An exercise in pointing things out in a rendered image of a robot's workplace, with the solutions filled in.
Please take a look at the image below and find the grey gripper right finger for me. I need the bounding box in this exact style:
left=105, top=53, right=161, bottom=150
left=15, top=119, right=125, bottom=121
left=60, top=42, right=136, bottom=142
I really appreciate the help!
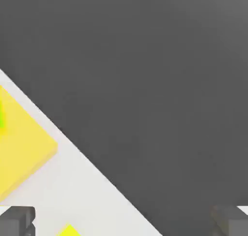
left=210, top=205, right=248, bottom=236

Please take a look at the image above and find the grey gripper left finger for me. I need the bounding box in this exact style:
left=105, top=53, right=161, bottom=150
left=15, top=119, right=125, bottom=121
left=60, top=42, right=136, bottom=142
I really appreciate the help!
left=0, top=206, right=36, bottom=236

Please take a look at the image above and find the small yellow cube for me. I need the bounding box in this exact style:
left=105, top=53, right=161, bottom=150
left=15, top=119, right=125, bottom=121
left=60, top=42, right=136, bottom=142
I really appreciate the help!
left=56, top=223, right=82, bottom=236

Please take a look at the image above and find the small green cube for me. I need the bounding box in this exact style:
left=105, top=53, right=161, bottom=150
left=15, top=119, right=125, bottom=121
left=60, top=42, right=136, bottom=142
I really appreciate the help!
left=0, top=100, right=5, bottom=129

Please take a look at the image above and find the large yellow box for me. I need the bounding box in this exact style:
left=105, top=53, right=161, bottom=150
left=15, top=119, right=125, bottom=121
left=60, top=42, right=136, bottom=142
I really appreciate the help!
left=0, top=85, right=59, bottom=203

